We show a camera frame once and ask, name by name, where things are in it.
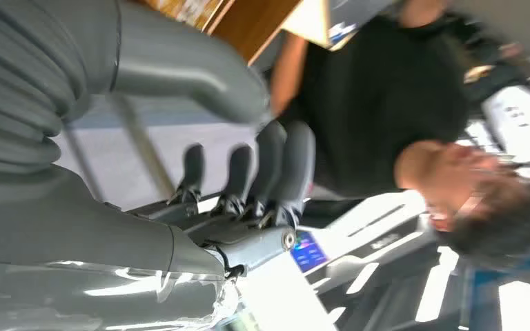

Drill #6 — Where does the person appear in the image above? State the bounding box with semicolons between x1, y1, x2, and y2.
269;0;530;271

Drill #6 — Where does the wooden card box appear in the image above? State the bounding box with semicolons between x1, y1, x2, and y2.
130;0;304;66

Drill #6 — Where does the white machine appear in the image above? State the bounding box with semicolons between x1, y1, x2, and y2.
299;190;431;293

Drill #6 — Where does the blue display screen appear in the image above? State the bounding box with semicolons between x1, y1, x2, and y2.
291;231;329;274

